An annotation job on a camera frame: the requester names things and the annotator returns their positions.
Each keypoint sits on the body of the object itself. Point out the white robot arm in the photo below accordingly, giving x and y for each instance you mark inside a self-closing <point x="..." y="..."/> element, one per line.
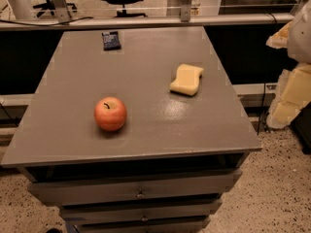
<point x="299" y="40"/>

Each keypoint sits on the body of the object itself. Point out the red apple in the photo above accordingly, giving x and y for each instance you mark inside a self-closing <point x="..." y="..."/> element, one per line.
<point x="110" y="114"/>

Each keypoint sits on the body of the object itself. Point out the grey drawer cabinet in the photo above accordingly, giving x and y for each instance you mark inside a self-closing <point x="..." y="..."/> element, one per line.
<point x="165" y="132"/>

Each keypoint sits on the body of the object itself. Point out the yellow sponge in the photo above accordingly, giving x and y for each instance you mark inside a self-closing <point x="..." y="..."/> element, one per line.
<point x="187" y="79"/>

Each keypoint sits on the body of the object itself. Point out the blue snack packet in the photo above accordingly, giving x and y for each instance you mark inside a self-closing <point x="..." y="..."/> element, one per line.
<point x="111" y="40"/>

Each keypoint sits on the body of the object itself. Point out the top grey drawer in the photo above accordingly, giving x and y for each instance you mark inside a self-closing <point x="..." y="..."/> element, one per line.
<point x="85" y="192"/>

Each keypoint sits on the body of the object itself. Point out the grey drawer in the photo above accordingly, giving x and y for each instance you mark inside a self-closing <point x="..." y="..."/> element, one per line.
<point x="85" y="192"/>
<point x="164" y="225"/>
<point x="142" y="212"/>

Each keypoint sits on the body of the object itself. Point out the middle grey drawer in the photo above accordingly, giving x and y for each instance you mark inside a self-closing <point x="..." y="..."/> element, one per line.
<point x="142" y="212"/>

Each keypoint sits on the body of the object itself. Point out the bottom grey drawer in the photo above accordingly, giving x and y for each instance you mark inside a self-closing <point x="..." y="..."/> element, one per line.
<point x="164" y="225"/>

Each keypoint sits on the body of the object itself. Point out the metal railing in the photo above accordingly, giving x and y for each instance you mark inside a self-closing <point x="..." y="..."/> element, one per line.
<point x="88" y="23"/>

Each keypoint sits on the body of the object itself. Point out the white pillar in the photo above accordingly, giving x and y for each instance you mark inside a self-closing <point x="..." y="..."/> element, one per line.
<point x="22" y="9"/>

